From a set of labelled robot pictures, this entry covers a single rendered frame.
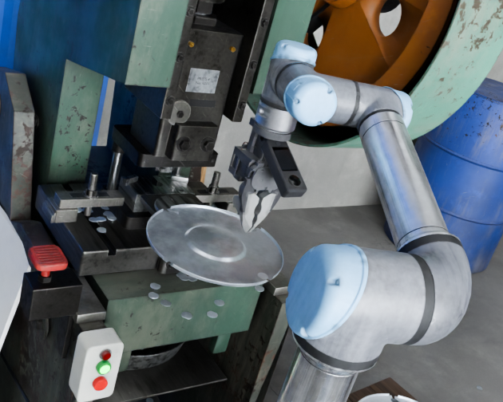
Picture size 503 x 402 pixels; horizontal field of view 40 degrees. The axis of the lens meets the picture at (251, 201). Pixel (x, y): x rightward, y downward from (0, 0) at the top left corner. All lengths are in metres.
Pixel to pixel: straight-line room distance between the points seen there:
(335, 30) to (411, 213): 0.79
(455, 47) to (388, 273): 0.66
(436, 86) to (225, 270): 0.55
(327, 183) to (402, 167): 2.68
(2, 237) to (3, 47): 0.98
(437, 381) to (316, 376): 1.86
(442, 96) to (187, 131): 0.53
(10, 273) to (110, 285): 0.33
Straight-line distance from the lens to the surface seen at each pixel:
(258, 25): 1.43
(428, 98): 1.44
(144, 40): 1.30
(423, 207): 0.98
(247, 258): 1.40
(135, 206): 1.55
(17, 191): 1.74
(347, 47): 1.64
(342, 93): 1.11
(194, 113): 1.47
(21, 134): 1.72
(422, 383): 2.68
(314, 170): 3.59
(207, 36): 1.42
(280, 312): 1.61
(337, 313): 0.80
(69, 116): 1.65
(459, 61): 1.42
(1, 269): 1.75
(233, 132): 3.17
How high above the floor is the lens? 1.45
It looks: 24 degrees down
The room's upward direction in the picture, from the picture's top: 16 degrees clockwise
